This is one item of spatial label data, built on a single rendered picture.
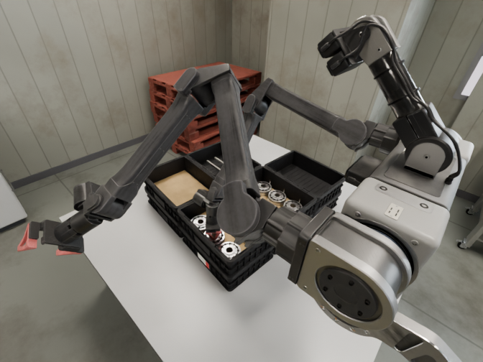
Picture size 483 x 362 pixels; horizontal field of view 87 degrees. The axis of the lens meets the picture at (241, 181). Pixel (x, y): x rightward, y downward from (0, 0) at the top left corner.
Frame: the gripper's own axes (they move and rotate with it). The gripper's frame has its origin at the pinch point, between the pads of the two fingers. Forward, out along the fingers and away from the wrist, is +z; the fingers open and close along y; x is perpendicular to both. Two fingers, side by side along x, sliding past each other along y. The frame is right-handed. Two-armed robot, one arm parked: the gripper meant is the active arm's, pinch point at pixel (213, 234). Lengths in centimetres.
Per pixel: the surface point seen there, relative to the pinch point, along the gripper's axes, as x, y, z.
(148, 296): -28.4, 19.3, 17.3
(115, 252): -50, -5, 17
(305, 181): 56, -45, 4
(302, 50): 85, -194, -45
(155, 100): -79, -244, 25
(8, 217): -181, -90, 74
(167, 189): -27.7, -38.2, 4.1
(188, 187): -15.8, -39.9, 4.0
